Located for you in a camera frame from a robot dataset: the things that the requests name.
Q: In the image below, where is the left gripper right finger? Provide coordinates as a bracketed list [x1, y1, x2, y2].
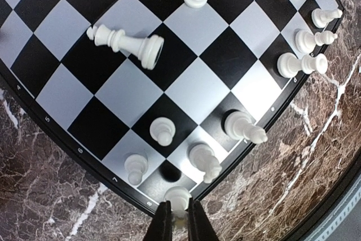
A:
[187, 198, 219, 241]

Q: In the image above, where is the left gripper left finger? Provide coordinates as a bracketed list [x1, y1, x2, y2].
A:
[143, 201, 172, 241]

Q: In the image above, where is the white chess piece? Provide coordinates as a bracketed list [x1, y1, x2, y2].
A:
[164, 186, 192, 212]
[86, 24, 164, 70]
[295, 30, 338, 54]
[188, 143, 222, 183]
[124, 154, 148, 186]
[311, 8, 343, 28]
[224, 111, 268, 144]
[277, 52, 328, 78]
[149, 117, 176, 146]

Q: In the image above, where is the black grey chessboard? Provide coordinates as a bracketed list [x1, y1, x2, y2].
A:
[1, 0, 344, 215]

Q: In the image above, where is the white chess piece lying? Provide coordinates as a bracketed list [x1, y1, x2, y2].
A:
[86, 24, 164, 70]

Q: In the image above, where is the white slotted cable duct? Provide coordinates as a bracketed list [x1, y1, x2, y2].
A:
[316, 190, 360, 241]

